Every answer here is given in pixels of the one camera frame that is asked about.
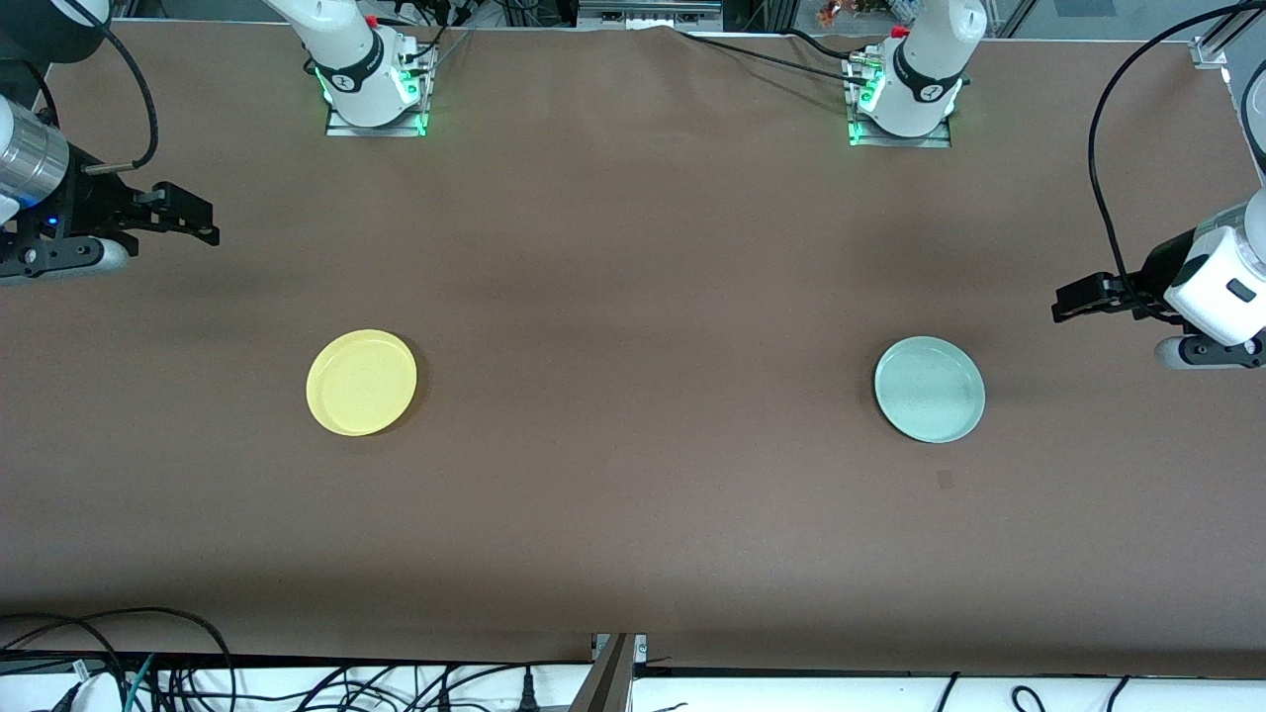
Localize teal cable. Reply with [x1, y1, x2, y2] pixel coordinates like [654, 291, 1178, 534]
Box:
[121, 653, 159, 712]

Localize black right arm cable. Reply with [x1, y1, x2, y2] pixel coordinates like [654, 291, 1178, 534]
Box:
[82, 22, 161, 176]

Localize brown table cover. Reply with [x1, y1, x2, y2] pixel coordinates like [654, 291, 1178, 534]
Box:
[0, 20, 1266, 679]

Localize yellow plate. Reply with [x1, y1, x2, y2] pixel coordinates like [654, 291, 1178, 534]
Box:
[306, 329, 418, 437]

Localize aluminium profile beam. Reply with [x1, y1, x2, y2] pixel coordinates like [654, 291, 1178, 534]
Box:
[568, 633, 650, 712]

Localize large black looped cable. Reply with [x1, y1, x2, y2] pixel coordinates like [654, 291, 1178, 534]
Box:
[0, 606, 236, 712]

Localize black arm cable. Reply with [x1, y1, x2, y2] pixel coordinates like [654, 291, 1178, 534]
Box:
[1087, 0, 1266, 323]
[82, 22, 161, 176]

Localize black cable bundle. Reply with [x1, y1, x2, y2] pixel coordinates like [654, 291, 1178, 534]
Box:
[158, 661, 594, 712]

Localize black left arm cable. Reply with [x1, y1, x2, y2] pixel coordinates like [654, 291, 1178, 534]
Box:
[1087, 0, 1266, 323]

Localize grey metal frame bar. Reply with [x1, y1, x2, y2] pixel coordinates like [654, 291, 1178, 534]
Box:
[578, 0, 725, 33]

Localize long black table cable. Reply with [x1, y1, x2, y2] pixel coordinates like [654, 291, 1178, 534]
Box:
[676, 28, 873, 88]

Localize short black table cable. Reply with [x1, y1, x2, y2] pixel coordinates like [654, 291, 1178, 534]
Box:
[786, 28, 876, 60]

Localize pale green plate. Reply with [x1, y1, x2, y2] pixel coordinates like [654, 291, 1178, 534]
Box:
[873, 336, 987, 444]

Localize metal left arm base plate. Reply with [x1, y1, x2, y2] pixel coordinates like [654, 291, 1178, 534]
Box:
[845, 54, 953, 150]

